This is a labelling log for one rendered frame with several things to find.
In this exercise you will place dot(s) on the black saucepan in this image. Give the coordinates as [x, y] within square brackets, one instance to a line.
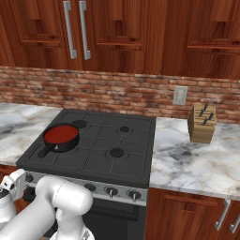
[64, 144]

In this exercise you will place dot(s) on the grey wall outlet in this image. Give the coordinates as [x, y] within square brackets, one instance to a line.
[180, 95]

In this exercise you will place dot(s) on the black stove knob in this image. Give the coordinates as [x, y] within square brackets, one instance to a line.
[134, 195]
[29, 178]
[90, 187]
[111, 191]

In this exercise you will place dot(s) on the black gas stove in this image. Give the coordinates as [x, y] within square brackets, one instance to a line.
[103, 146]

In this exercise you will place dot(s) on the black oven door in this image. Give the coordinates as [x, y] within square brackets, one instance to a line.
[125, 228]

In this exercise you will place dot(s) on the red wooden wall cupboard door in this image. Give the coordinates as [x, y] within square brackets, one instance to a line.
[37, 31]
[206, 37]
[122, 34]

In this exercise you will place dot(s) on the red marinara sauce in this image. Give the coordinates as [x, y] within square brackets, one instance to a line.
[60, 133]

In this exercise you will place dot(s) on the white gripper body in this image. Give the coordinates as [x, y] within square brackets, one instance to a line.
[20, 182]

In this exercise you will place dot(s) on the red wooden base cupboard door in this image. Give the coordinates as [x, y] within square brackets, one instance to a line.
[232, 231]
[181, 218]

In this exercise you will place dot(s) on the wooden knife block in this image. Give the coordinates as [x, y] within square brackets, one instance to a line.
[201, 129]

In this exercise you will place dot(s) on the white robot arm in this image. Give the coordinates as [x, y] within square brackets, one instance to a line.
[59, 200]

